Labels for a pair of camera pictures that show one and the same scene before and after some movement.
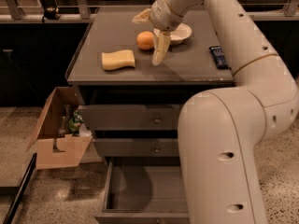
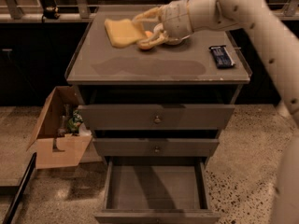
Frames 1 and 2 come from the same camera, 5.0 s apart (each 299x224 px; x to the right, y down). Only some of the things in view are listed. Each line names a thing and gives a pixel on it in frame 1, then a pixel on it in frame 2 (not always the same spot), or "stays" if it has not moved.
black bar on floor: x=21 y=189 stays
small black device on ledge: x=51 y=12 stays
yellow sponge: x=119 y=59 -> x=122 y=33
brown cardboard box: x=56 y=148 stays
